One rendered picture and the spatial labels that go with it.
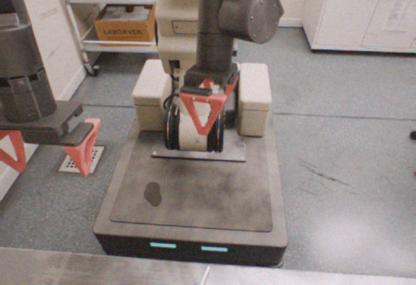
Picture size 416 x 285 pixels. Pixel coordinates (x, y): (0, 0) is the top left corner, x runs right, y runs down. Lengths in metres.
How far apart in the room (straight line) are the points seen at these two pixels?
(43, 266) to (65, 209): 1.02
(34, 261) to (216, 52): 0.51
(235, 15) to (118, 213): 0.88
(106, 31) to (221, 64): 1.95
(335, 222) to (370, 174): 0.41
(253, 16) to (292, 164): 1.42
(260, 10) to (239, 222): 0.81
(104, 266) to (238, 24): 0.48
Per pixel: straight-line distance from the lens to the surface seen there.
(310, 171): 1.73
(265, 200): 1.12
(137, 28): 2.28
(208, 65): 0.45
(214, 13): 0.43
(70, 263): 0.64
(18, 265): 0.68
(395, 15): 2.85
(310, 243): 1.50
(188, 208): 1.08
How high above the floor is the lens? 1.30
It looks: 44 degrees down
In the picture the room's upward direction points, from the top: straight up
